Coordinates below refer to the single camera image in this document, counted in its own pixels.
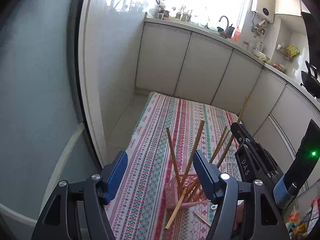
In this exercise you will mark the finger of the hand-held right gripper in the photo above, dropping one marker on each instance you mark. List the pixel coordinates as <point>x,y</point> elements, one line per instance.
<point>241,131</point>

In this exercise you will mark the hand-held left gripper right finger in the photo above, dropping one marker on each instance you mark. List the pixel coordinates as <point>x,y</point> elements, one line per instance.
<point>206,177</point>

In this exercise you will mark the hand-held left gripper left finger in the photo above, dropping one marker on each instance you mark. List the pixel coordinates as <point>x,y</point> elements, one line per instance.
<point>116,177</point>

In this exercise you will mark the single wooden chopstick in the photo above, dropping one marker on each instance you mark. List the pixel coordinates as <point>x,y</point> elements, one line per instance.
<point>243,110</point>
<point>202,218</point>

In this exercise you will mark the pink perforated utensil holder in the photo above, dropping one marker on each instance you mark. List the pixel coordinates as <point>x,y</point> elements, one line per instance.
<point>172,192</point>

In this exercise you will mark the bunch of wooden chopsticks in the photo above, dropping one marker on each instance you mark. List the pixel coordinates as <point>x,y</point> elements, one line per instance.
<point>173,155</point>

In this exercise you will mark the striped patterned tablecloth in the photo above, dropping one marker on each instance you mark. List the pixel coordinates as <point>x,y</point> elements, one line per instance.
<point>150,155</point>

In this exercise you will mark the orange snack packets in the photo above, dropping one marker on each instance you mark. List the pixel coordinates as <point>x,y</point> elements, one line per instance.
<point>296,226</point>

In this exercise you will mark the pink food tray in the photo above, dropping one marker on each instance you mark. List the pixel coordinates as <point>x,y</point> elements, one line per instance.
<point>279,66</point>

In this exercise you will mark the white kitchen cabinets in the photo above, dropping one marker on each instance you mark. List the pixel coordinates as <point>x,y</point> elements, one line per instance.
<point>200,67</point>

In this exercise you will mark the green plastic bag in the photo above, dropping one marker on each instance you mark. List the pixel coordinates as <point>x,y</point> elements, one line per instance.
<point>261,57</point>

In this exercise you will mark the clear plastic pitcher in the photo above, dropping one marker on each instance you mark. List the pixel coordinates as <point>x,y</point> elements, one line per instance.
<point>259,48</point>

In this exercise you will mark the clear glass jar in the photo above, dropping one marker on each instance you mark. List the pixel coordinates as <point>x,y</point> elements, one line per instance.
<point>246,45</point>

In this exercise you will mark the black wok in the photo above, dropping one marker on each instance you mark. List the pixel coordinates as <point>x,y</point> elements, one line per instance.
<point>310,80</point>

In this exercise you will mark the yellow snack packet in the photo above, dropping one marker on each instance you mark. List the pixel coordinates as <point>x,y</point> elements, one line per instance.
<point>292,51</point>

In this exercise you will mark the red dish soap bottle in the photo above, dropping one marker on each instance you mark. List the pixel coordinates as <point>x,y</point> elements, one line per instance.
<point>236,33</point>

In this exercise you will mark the frosted glass door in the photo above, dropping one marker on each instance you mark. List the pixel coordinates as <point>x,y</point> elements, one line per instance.
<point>37,105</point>

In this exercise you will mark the curved metal faucet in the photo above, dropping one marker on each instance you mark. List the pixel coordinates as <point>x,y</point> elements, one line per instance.
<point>224,20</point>

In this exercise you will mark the black range hood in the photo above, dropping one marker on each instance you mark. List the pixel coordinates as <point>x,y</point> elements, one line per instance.
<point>306,30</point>

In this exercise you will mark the white wall water heater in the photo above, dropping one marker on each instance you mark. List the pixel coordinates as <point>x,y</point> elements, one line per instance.
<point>262,3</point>

